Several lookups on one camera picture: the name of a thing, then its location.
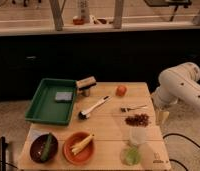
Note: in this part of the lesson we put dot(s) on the beige gripper fingers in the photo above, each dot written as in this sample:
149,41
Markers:
161,116

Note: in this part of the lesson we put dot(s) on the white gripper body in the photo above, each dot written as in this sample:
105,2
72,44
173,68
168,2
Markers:
160,99

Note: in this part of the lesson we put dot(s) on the white dish brush black head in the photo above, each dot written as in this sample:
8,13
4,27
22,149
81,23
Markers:
85,114

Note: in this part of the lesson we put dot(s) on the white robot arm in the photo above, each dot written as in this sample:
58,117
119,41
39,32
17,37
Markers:
176,83

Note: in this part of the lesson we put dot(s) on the wooden scrub brush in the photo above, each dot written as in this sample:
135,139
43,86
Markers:
84,85

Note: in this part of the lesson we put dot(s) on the pile of brown beans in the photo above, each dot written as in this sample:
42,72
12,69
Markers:
138,120

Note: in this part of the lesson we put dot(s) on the clear plastic cup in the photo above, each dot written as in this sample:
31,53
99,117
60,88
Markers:
137,135

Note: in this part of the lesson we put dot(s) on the orange tomato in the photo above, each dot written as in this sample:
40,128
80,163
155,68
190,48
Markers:
121,90

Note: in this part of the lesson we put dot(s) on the yellow corn sticks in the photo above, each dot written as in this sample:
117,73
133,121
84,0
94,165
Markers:
78,147

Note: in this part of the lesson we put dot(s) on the orange bowl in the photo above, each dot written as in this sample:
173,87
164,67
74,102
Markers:
82,157

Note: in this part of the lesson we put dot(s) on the grey sponge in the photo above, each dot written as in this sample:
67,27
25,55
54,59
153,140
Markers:
63,96

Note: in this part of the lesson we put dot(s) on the green plastic tray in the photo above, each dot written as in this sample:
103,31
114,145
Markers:
45,109

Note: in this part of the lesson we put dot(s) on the red object on shelf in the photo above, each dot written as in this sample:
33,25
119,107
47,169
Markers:
77,21

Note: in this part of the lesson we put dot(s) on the green cucumber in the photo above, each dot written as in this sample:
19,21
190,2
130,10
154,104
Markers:
46,149

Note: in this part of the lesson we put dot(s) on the dark brown bowl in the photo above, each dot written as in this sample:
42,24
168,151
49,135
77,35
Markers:
37,147

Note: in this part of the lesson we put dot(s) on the black stand at left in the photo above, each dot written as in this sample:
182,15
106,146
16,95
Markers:
3,147

